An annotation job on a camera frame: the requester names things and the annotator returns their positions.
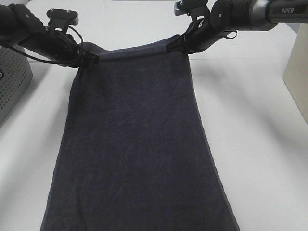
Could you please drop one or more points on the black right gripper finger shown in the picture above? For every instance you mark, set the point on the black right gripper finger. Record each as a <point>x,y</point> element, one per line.
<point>176,45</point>

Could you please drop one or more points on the beige box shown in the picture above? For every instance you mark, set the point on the beige box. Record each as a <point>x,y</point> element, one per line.
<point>296,72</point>

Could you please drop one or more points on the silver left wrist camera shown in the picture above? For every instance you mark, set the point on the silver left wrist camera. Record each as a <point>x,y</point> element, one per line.
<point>62,19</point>

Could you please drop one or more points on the dark grey towel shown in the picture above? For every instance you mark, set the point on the dark grey towel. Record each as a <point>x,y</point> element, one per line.
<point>134,155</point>

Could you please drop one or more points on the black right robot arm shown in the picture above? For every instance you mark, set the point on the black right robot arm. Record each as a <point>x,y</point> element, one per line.
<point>264,15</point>

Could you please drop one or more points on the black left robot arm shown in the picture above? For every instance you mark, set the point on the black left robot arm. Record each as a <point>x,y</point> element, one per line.
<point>22,32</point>

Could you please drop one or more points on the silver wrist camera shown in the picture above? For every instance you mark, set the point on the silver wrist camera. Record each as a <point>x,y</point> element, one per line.
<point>184,6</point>
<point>62,19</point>

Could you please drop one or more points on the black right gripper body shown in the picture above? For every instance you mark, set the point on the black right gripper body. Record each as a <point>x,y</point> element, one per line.
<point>208,27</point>

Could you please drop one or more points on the grey perforated plastic basket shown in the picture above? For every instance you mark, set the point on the grey perforated plastic basket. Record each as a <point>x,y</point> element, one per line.
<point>15,77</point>

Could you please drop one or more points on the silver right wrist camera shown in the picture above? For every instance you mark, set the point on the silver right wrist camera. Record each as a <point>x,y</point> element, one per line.
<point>184,6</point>

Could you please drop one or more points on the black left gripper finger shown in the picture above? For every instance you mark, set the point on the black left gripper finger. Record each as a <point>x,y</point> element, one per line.
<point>89,58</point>

